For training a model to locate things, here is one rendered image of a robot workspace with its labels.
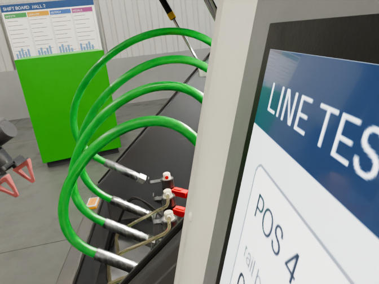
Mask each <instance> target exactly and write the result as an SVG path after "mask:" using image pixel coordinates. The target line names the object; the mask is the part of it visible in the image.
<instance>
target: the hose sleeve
mask: <svg viewBox="0 0 379 284"><path fill-rule="evenodd" d="M104 167H106V168H109V169H111V170H113V171H115V172H118V173H120V174H122V175H125V176H127V177H128V178H131V179H133V180H138V178H139V175H140V174H139V173H138V172H136V171H133V170H132V169H129V168H127V167H125V166H122V165H120V164H118V163H116V162H113V161H111V160H110V159H106V160H105V162H104Z"/></svg>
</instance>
